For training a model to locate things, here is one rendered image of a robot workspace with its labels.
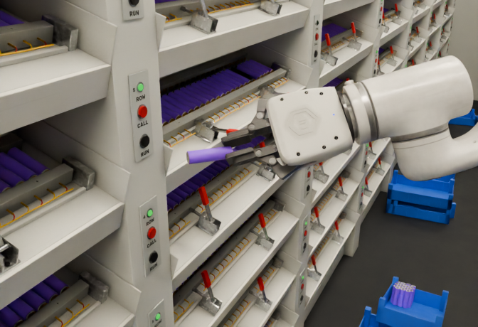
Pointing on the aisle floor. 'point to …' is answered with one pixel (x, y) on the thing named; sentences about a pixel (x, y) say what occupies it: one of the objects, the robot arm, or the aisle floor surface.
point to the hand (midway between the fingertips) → (239, 147)
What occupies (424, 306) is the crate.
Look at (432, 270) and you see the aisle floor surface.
